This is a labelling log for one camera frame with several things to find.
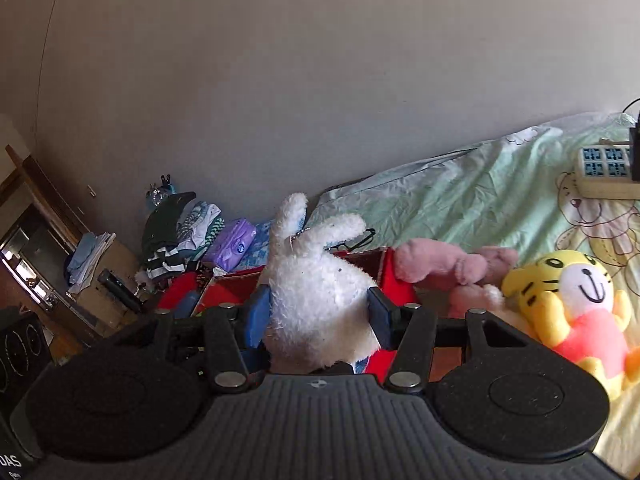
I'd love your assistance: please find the pink plush toy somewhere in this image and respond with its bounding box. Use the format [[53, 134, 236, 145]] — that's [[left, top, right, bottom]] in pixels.
[[394, 238, 518, 318]]

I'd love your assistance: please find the white rabbit plush toy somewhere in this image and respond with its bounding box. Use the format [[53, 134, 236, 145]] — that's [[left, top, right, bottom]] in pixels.
[[259, 193, 381, 374]]

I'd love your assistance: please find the yellow tiger plush toy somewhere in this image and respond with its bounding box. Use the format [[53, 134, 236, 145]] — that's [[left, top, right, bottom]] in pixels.
[[501, 249, 639, 401]]

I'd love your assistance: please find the red cardboard box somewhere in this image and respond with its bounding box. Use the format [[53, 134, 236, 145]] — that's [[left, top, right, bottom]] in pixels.
[[154, 246, 419, 386]]

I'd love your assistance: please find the blue checkered cloth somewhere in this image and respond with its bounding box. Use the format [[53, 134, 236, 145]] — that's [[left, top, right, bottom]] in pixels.
[[235, 220, 272, 271]]

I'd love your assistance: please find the wooden cabinet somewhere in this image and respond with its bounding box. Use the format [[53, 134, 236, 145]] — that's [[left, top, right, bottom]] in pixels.
[[1, 142, 142, 360]]

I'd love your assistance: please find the purple tissue pack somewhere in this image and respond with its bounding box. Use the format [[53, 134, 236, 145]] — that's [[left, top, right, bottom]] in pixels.
[[201, 218, 257, 272]]

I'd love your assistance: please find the pile of folded clothes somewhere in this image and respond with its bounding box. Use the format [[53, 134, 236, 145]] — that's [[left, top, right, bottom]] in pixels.
[[137, 192, 224, 283]]

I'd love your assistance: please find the cartoon bear bed sheet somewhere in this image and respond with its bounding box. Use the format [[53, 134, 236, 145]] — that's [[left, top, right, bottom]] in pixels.
[[310, 113, 639, 479]]

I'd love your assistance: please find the white power strip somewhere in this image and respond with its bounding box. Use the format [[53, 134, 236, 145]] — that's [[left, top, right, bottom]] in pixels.
[[574, 140, 639, 200]]

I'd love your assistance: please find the black charger plug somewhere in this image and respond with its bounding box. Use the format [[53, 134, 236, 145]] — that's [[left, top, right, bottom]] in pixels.
[[629, 115, 640, 182]]

